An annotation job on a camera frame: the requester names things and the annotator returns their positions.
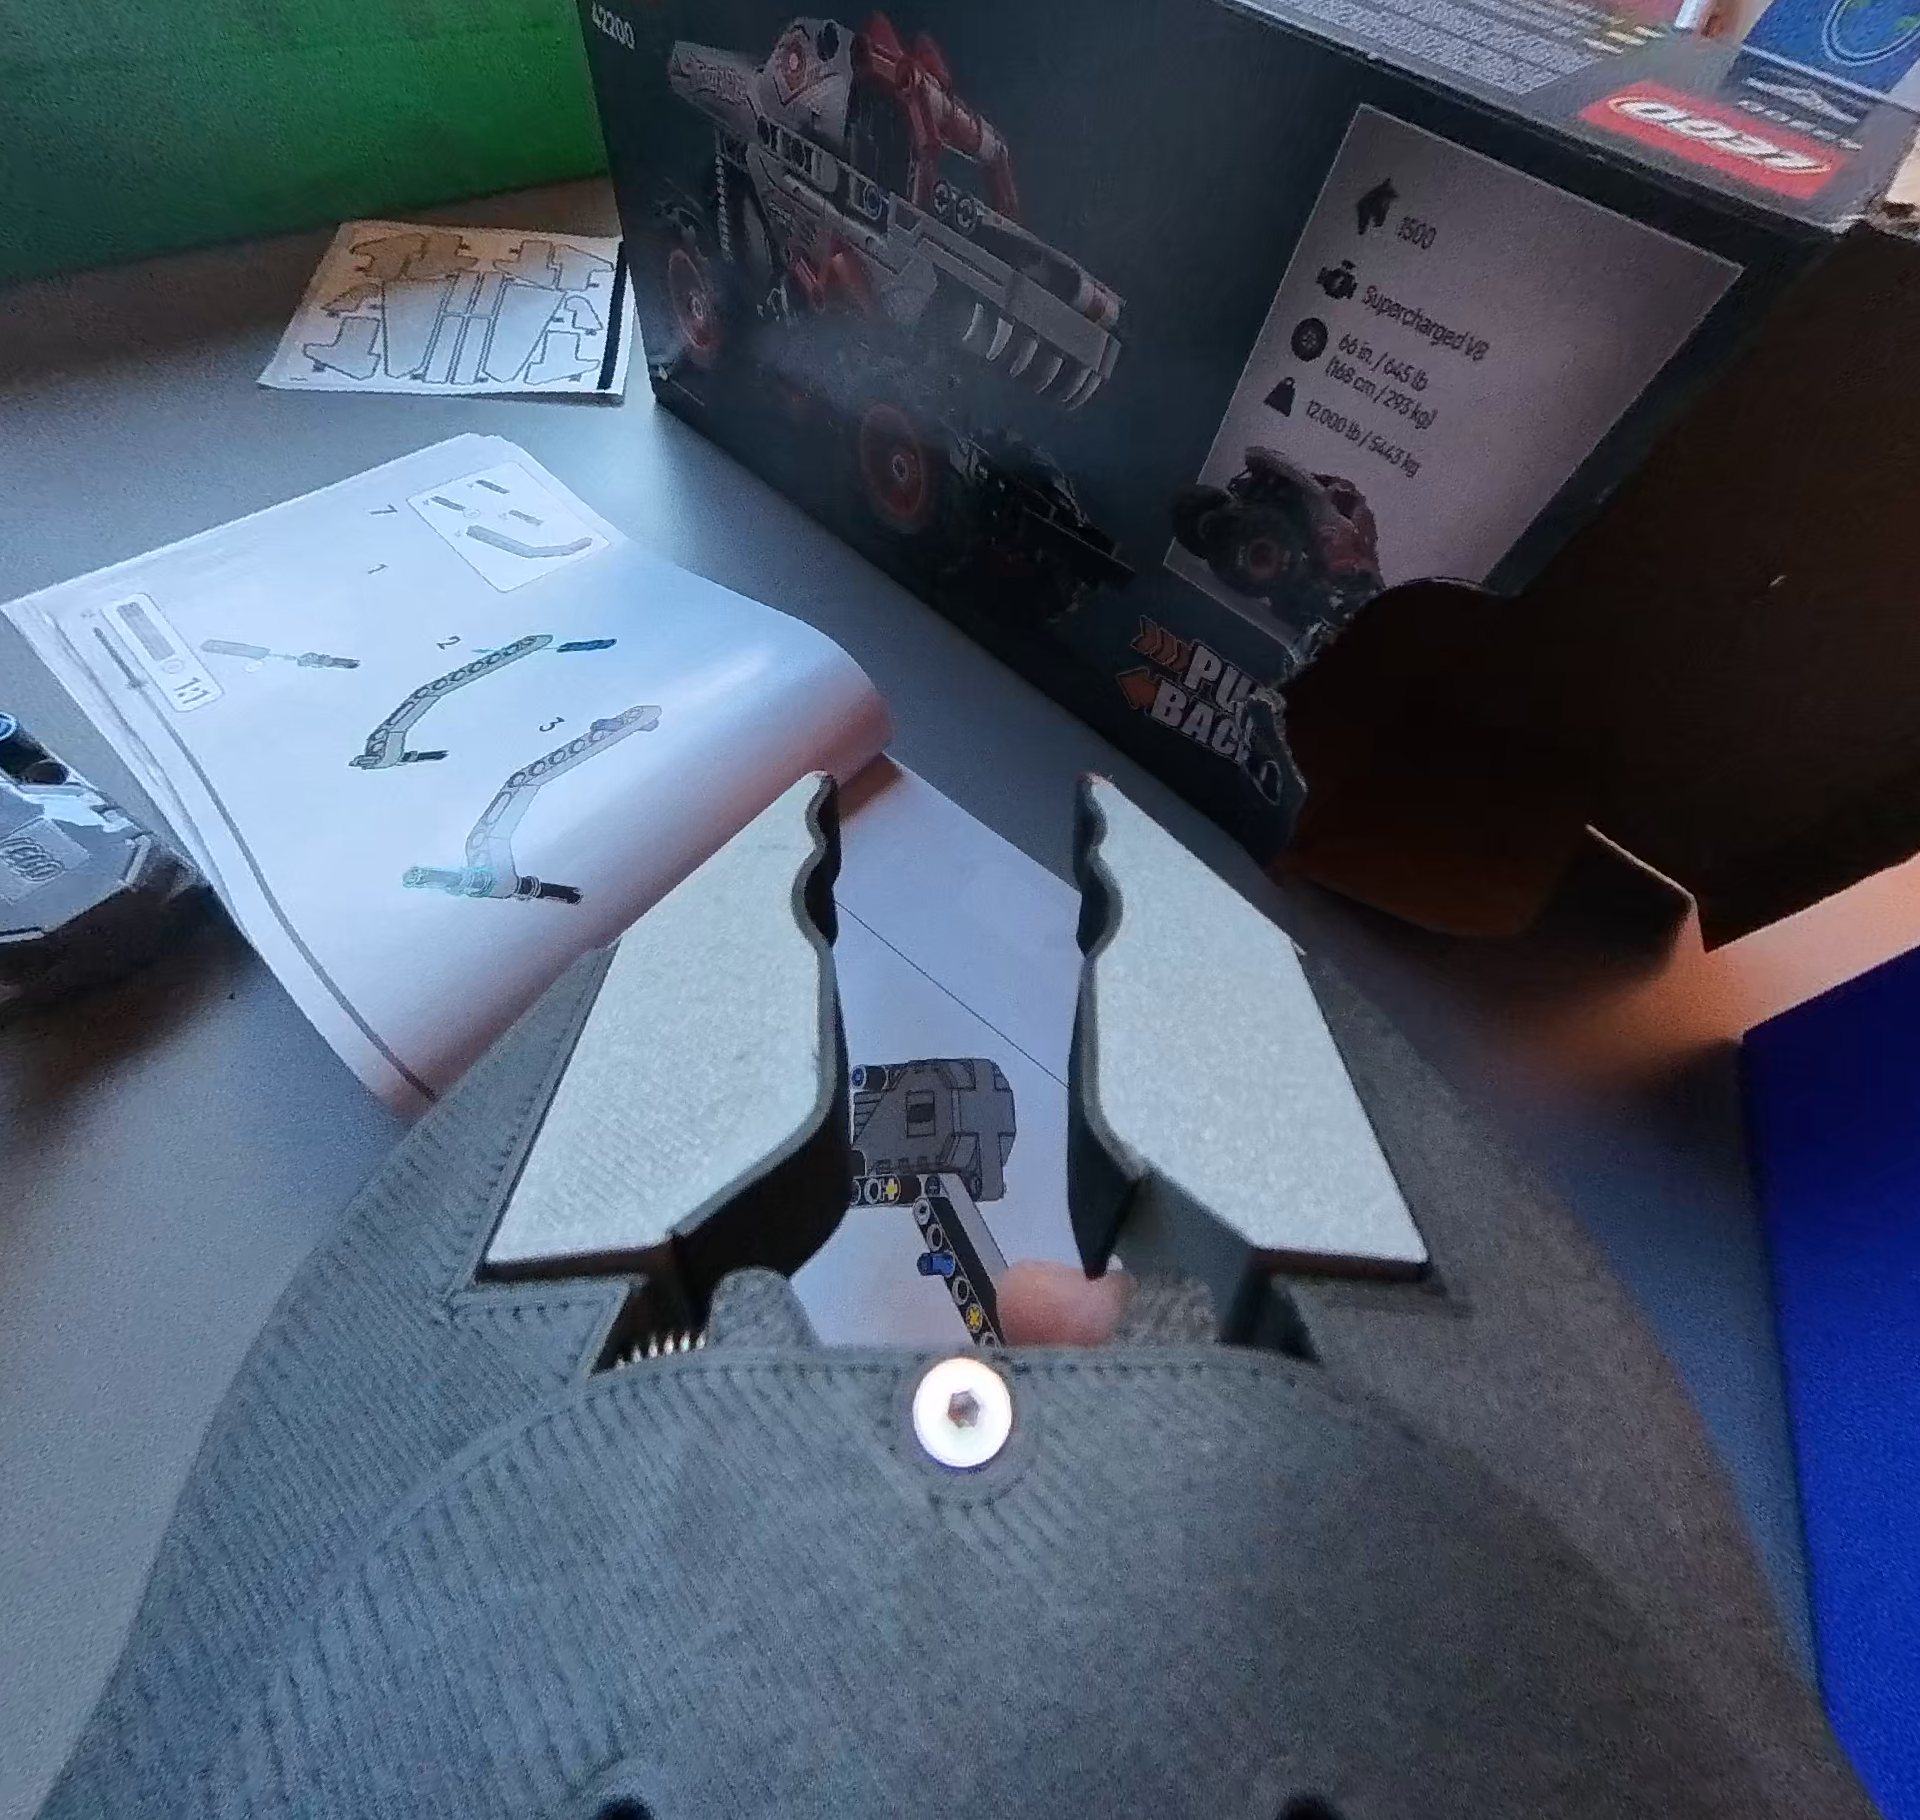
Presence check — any person's right hand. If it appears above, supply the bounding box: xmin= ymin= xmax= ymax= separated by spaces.
xmin=998 ymin=1257 xmax=1136 ymax=1351

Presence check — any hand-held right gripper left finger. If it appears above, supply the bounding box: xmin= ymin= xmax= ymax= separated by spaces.
xmin=478 ymin=770 xmax=859 ymax=1288

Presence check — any white printed instruction poster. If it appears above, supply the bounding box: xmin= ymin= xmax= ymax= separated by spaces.
xmin=1320 ymin=0 xmax=1920 ymax=127

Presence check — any blue plastic bin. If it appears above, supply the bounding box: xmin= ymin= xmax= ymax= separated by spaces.
xmin=1738 ymin=971 xmax=1920 ymax=1775

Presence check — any white sticker sheet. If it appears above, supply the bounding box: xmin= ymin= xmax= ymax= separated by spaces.
xmin=255 ymin=217 xmax=639 ymax=397

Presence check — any black toy truck set box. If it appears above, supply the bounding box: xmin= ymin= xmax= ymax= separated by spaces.
xmin=555 ymin=0 xmax=1920 ymax=951

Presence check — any white instruction booklet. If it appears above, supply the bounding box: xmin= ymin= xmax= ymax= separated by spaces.
xmin=0 ymin=436 xmax=1104 ymax=1347

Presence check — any green plastic bin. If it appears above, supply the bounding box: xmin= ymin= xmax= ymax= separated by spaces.
xmin=0 ymin=0 xmax=623 ymax=293

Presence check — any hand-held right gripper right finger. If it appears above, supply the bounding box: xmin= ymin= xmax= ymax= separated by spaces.
xmin=1066 ymin=774 xmax=1430 ymax=1328

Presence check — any grey motor black beam assembly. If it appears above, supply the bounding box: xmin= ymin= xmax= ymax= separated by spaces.
xmin=0 ymin=710 xmax=203 ymax=1015

